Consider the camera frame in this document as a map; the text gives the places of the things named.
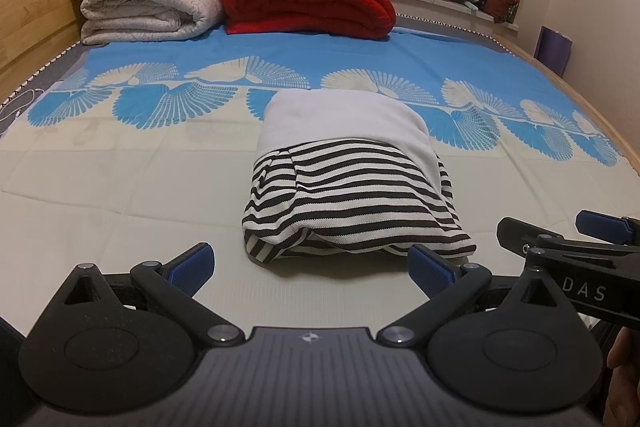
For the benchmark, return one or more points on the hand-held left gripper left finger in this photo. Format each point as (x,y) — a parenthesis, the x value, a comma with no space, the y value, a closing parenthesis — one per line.
(192,264)

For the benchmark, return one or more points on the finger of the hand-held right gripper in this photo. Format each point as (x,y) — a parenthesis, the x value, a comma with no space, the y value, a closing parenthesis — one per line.
(515,232)
(600,221)

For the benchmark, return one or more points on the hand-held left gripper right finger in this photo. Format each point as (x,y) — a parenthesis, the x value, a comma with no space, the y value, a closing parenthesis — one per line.
(432,272)

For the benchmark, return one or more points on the black white striped sweater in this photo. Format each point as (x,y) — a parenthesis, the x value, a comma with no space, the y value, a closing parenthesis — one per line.
(350,187)

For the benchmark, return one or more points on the person's right hand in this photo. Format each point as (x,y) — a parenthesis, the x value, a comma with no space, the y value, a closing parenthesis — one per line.
(624,382)

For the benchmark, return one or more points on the blue cream printed bedsheet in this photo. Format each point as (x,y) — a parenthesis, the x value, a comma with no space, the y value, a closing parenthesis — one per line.
(125,182)

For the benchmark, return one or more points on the purple board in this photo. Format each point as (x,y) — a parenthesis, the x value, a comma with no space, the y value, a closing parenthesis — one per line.
(555,47)

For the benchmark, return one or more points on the white windowsill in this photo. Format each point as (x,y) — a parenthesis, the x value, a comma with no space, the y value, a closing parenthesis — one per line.
(440,9)

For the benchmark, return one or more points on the white speckled folded quilt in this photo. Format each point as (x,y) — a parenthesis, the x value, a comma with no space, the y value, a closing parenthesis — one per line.
(150,14)

